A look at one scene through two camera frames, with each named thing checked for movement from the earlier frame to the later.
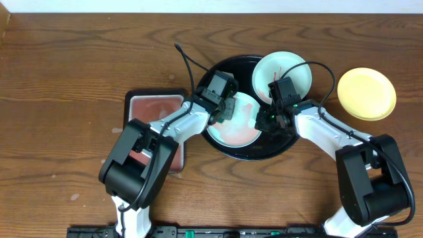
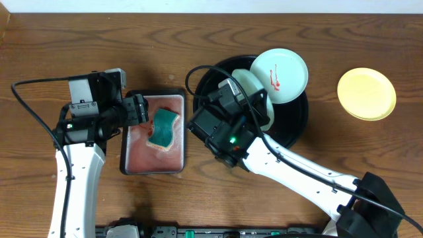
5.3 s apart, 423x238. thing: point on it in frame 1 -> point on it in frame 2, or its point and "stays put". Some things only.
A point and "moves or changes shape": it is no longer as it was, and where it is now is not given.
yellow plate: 367,93 stays put
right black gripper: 261,125 -> 257,103
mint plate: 240,131 moves or changes shape
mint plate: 263,73 stays put
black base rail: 228,231 stays put
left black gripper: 225,108 -> 139,110
